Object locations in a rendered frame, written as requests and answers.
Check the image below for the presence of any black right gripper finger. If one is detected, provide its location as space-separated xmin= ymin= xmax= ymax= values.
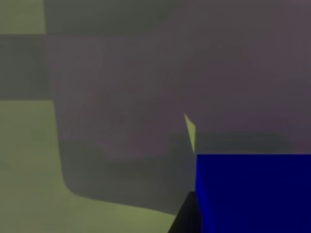
xmin=167 ymin=191 xmax=202 ymax=233

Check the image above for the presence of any blue block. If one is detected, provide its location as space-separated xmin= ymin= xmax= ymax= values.
xmin=194 ymin=153 xmax=311 ymax=233

